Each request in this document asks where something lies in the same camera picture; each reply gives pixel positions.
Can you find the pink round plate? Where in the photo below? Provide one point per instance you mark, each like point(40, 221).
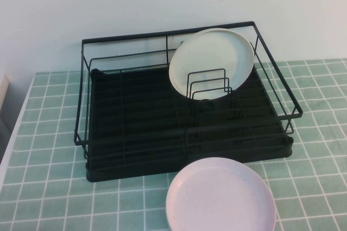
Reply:
point(217, 201)

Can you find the green checked tablecloth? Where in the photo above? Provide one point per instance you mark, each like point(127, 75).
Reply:
point(311, 187)

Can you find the black dish drying rack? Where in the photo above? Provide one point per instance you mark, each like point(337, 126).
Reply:
point(149, 122)

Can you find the cream round plate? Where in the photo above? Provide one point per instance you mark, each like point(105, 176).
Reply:
point(195, 33)
point(211, 57)

